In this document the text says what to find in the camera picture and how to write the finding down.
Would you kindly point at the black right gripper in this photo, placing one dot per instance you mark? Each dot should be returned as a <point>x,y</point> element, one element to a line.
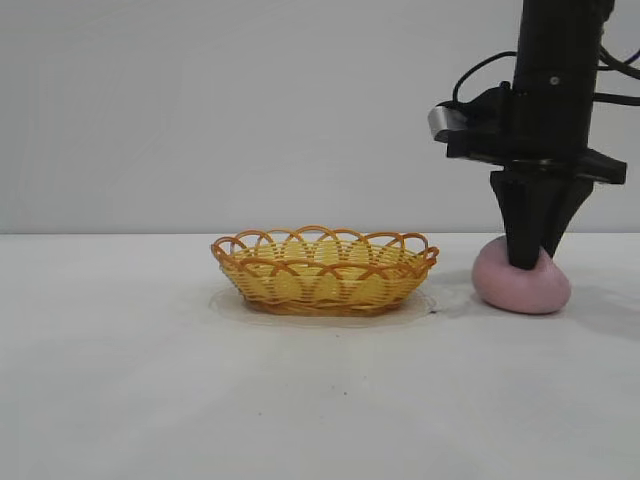
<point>550,120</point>

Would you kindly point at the yellow orange woven basket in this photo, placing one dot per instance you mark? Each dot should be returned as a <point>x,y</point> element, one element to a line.
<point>325,275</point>

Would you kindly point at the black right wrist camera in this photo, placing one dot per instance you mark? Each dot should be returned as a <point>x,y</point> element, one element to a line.
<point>447,122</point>

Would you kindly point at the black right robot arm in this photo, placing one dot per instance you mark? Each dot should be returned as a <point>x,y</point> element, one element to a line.
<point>560,35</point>

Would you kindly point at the pink round bun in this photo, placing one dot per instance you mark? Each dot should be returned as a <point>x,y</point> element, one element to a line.
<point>520,292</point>

